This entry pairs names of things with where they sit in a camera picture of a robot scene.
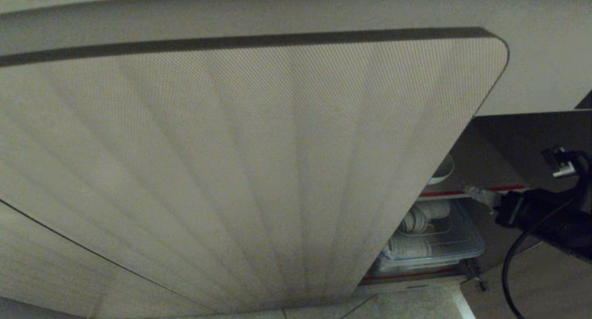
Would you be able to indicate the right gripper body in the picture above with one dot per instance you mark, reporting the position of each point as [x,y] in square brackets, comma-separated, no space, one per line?
[525,210]

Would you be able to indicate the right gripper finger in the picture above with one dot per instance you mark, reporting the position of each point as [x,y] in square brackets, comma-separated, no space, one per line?
[483,196]

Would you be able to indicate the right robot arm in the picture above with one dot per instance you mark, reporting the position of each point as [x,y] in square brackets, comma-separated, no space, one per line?
[573,231]

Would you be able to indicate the kitchen cabinet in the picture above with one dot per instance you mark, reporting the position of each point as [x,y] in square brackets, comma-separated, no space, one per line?
[499,143]

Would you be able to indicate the beige cabinet door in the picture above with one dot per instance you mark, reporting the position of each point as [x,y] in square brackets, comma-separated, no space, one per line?
[41,272]
[249,171]

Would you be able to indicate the beige lower cabinet door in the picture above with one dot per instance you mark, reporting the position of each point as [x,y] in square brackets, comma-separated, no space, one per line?
[41,272]

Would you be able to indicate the white bowl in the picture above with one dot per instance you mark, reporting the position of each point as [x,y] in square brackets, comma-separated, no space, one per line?
[442,172]

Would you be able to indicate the clear plastic container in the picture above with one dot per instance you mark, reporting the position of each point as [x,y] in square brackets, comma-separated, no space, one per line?
[455,245]

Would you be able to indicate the metal door hinge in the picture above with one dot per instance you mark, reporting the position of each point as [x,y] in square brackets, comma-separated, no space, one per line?
[476,272]

